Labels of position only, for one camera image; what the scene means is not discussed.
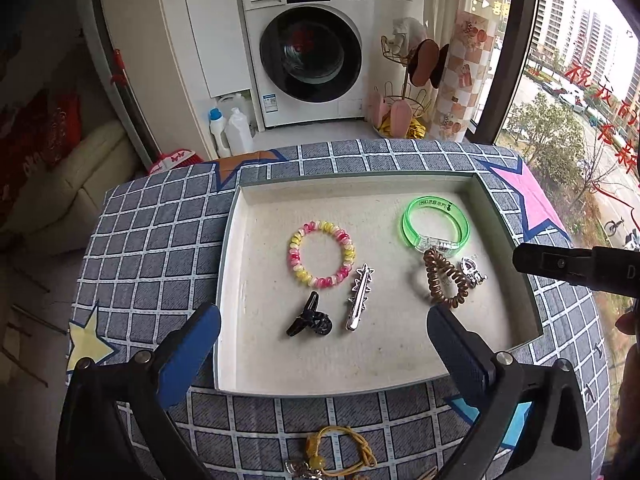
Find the red patterned blanket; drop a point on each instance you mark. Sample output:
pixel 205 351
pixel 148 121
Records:
pixel 25 160

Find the silver metal charm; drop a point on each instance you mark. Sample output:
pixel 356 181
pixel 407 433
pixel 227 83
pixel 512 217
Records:
pixel 472 270

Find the person's right hand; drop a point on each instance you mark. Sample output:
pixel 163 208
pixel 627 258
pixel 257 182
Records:
pixel 627 321

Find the silver spiked hair clip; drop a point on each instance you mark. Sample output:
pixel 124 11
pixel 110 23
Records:
pixel 357 300

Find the white detergent jug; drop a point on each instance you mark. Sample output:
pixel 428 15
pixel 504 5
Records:
pixel 239 132

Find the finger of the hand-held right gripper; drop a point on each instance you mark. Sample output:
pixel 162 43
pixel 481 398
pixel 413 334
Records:
pixel 550 265

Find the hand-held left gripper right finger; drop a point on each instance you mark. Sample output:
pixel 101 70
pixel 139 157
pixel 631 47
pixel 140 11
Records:
pixel 455 355

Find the black hair claw clip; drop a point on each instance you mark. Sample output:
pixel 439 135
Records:
pixel 320 325

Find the white blue-capped detergent bottle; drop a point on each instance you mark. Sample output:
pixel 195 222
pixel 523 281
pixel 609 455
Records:
pixel 218 132

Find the red hanging door ornament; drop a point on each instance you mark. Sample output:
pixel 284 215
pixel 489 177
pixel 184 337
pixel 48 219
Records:
pixel 118 72

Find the white cloth on rack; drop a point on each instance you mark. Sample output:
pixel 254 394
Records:
pixel 406 32

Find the white washing machine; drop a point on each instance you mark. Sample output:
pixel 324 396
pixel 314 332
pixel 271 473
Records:
pixel 350 105

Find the pink patterned floor slipper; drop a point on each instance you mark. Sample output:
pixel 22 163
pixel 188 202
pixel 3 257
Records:
pixel 172 160

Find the dark brown slipper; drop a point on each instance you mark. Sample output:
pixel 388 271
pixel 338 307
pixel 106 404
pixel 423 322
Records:
pixel 445 66

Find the white tall cabinet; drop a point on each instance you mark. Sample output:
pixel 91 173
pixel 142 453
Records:
pixel 215 35

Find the rolled checked pink mat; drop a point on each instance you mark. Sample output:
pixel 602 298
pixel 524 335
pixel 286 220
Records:
pixel 462 80

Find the shallow grey cardboard tray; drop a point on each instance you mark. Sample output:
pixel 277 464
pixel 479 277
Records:
pixel 390 340

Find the silver metal ornament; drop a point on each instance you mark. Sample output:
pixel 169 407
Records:
pixel 300 469

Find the black sliding door frame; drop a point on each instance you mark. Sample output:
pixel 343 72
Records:
pixel 110 25

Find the black window frame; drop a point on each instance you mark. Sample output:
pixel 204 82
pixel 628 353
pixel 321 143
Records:
pixel 515 35

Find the window with red decals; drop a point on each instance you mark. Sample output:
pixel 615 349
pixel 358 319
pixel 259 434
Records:
pixel 590 85

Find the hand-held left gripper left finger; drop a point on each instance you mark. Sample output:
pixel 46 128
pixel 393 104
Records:
pixel 185 360

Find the yellow slipper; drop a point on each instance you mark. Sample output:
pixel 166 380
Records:
pixel 417 130

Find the translucent detergent jug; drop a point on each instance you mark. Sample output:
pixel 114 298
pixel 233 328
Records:
pixel 234 101

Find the grey checked star tablecloth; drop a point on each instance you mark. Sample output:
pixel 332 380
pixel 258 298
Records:
pixel 150 260

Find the red cushion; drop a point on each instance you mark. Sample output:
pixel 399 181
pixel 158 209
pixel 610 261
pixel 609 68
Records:
pixel 67 127

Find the cream sofa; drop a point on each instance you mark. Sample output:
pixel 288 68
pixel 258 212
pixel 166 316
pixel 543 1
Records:
pixel 75 180

